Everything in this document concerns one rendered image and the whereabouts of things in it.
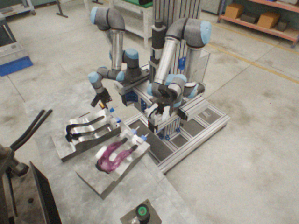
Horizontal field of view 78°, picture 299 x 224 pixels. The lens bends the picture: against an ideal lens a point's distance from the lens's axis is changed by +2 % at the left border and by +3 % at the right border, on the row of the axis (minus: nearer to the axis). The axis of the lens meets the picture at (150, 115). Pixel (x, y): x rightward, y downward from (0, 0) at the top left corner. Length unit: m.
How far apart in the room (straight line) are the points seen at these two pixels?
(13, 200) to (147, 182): 0.92
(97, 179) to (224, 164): 1.64
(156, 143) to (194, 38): 1.43
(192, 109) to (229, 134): 1.30
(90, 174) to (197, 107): 1.00
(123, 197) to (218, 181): 1.33
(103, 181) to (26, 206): 0.54
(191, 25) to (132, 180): 1.06
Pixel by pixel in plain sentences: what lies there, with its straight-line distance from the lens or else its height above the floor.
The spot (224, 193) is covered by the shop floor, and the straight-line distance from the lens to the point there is 2.34.
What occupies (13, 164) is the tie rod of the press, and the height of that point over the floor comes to 0.93.
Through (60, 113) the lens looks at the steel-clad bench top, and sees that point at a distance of 1.95.
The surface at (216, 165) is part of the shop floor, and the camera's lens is 2.47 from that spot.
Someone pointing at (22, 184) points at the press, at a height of 0.79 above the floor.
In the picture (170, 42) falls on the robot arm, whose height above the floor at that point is 1.58.
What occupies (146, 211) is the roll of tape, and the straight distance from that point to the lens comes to 1.21.
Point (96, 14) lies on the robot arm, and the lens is 1.46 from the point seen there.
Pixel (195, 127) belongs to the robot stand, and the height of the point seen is 0.21.
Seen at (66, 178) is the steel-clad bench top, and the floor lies 0.80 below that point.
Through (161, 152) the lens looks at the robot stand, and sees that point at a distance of 2.18.
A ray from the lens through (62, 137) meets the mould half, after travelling 1.65.
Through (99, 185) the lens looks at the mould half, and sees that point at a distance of 1.29.
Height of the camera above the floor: 2.08
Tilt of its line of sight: 48 degrees down
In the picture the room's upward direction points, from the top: straight up
